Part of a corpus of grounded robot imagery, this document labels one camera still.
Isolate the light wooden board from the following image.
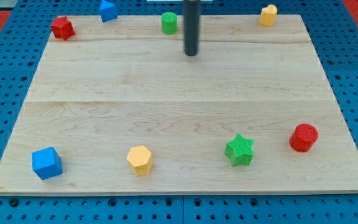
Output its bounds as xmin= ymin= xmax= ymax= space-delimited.
xmin=0 ymin=14 xmax=358 ymax=196

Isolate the yellow hexagon block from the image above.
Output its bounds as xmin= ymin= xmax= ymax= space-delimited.
xmin=126 ymin=146 xmax=153 ymax=176

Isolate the green star block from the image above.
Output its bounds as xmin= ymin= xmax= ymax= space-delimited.
xmin=224 ymin=133 xmax=254 ymax=167

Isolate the green cylinder block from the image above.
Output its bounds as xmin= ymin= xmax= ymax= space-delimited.
xmin=161 ymin=12 xmax=178 ymax=35

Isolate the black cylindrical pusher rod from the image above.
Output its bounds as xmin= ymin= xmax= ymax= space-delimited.
xmin=183 ymin=0 xmax=200 ymax=57

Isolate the blue triangular block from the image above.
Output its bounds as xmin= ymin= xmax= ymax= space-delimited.
xmin=99 ymin=0 xmax=118 ymax=22

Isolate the red cylinder block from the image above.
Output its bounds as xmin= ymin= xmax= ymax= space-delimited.
xmin=288 ymin=123 xmax=319 ymax=152

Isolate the yellow heart block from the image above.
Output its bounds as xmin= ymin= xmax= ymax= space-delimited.
xmin=259 ymin=4 xmax=278 ymax=26

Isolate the blue cube block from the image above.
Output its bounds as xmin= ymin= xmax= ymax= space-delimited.
xmin=31 ymin=147 xmax=63 ymax=180

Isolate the red star block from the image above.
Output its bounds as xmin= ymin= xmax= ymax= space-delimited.
xmin=50 ymin=16 xmax=75 ymax=40

